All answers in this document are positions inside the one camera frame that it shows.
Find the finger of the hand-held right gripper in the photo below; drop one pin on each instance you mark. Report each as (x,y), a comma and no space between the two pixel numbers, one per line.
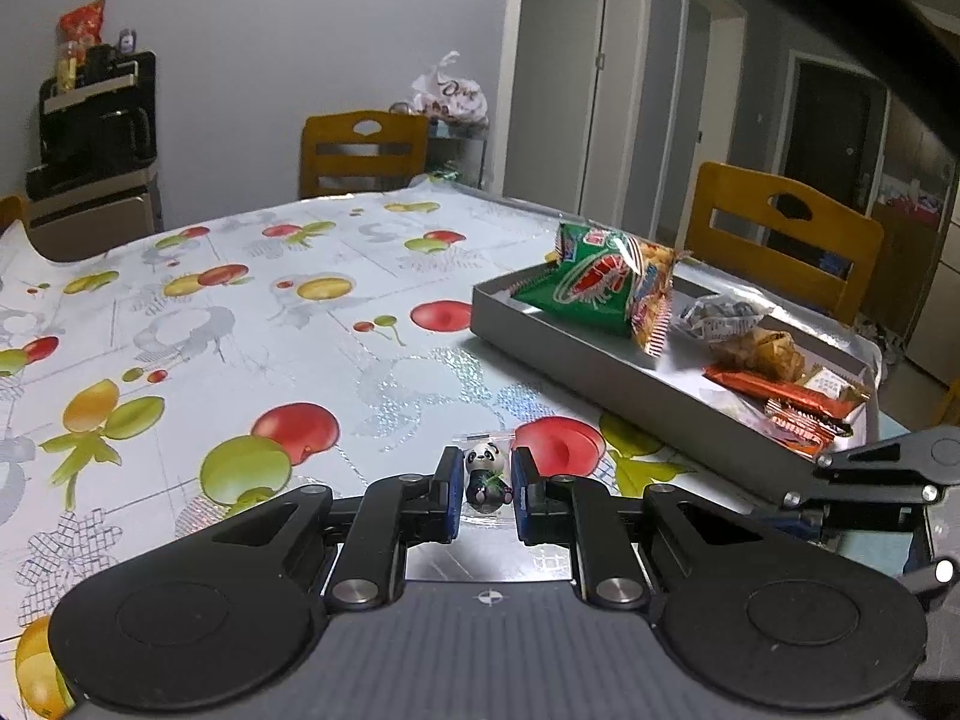
(937,577)
(885,491)

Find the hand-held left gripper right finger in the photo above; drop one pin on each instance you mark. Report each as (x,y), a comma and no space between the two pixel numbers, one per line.
(521,495)

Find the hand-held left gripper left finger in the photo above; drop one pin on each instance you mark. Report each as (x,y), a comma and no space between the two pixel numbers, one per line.
(450,495)

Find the panda candy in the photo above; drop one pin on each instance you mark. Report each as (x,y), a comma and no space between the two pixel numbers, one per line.
(486,476)

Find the orange striped snack packet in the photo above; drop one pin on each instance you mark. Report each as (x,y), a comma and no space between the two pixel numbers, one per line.
(802,431)

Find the beige packet with white label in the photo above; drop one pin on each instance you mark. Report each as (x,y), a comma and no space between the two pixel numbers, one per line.
(832,386)

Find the grey cardboard box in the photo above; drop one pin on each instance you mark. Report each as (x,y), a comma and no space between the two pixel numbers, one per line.
(540,330)

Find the green shrimp snack bag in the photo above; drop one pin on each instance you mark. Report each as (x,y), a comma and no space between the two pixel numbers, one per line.
(592,277)

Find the clear sunflower seed packet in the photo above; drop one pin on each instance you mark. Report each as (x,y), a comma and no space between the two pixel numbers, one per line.
(720,315)

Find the fruit print tablecloth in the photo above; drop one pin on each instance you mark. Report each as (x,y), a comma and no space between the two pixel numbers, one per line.
(225,315)

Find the green wrapper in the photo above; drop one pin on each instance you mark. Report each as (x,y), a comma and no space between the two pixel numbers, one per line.
(446,174)

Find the wooden chair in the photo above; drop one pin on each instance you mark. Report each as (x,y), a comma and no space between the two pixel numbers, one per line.
(750,195)
(360,157)
(11,214)

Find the dark door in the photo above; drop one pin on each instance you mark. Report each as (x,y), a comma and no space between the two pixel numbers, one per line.
(832,135)

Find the white plastic bag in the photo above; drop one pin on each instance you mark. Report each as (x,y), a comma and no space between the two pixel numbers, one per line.
(450,94)

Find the white double door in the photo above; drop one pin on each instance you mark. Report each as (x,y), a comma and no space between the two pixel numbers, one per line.
(562,90)

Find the grey door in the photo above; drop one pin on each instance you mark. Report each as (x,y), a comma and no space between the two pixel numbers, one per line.
(709,75)

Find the grey cabinet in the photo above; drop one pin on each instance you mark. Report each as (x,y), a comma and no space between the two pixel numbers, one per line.
(90,217)

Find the black coffee machine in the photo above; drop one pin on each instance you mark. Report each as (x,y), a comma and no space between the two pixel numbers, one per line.
(90,127)

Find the black cup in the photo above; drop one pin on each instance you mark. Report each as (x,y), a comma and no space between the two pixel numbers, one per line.
(100,61)

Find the small white gadget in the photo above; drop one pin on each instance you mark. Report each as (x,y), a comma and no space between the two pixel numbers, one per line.
(127,40)

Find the clear jar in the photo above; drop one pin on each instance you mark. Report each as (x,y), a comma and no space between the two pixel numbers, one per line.
(67,64)

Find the red snack bag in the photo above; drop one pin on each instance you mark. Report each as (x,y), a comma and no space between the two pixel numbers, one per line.
(82,22)

